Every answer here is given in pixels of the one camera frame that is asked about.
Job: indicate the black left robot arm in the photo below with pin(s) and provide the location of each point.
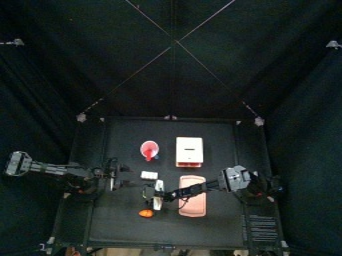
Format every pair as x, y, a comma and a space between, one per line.
47, 168

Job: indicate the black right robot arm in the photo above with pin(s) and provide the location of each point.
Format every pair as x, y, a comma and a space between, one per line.
236, 180

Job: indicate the orange toy carrot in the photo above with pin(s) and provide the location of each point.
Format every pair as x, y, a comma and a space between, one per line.
146, 213

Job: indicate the small white block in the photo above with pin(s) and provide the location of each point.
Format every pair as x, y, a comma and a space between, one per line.
149, 175

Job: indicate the pink rectangular tray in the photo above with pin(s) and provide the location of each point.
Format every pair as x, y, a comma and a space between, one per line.
193, 205

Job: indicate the red plastic cup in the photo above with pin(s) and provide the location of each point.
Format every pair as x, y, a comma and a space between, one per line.
150, 149

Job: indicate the white box with red base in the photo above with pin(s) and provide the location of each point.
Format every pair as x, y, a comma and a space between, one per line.
189, 150

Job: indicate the white text label sticker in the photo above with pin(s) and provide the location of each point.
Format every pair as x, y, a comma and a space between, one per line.
262, 228

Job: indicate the grey frame corner bracket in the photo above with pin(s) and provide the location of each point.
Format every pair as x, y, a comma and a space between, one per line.
333, 44
81, 117
260, 121
16, 42
170, 117

